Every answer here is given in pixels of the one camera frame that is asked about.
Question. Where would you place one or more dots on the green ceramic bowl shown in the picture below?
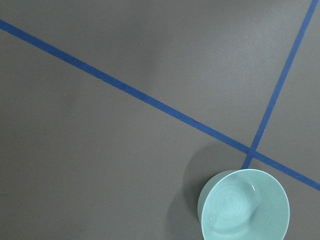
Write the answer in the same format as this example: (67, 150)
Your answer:
(245, 204)

